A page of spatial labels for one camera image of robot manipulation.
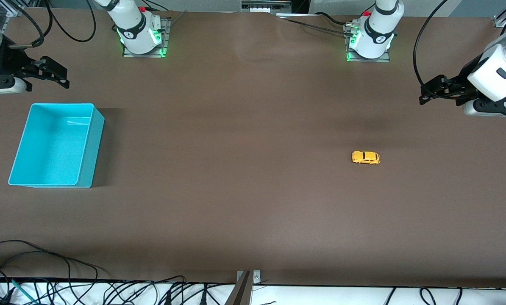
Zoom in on yellow beetle toy car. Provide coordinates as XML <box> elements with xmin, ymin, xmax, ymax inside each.
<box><xmin>351</xmin><ymin>151</ymin><xmax>381</xmax><ymax>165</ymax></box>

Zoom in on teal plastic bin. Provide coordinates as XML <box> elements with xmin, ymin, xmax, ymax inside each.
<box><xmin>8</xmin><ymin>103</ymin><xmax>105</xmax><ymax>189</ymax></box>

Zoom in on grey power strip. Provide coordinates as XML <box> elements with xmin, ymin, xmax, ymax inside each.
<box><xmin>241</xmin><ymin>0</ymin><xmax>292</xmax><ymax>13</ymax></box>

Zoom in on white bench board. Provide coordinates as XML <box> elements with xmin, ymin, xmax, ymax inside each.
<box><xmin>0</xmin><ymin>280</ymin><xmax>506</xmax><ymax>305</ymax></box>

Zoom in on grey metal pole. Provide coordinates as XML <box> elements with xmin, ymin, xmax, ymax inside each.
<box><xmin>224</xmin><ymin>271</ymin><xmax>253</xmax><ymax>305</ymax></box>

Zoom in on black looping cable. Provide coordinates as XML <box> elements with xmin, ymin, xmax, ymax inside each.
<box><xmin>44</xmin><ymin>0</ymin><xmax>97</xmax><ymax>43</ymax></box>

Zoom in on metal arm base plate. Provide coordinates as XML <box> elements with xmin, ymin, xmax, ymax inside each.
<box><xmin>345</xmin><ymin>22</ymin><xmax>392</xmax><ymax>63</ymax></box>
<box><xmin>122</xmin><ymin>17</ymin><xmax>171</xmax><ymax>58</ymax></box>

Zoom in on long black cable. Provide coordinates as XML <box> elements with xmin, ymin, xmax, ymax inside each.
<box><xmin>0</xmin><ymin>240</ymin><xmax>110</xmax><ymax>276</ymax></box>
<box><xmin>0</xmin><ymin>250</ymin><xmax>74</xmax><ymax>305</ymax></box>

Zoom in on small metal bracket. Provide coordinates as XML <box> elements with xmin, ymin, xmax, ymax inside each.
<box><xmin>236</xmin><ymin>270</ymin><xmax>262</xmax><ymax>285</ymax></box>

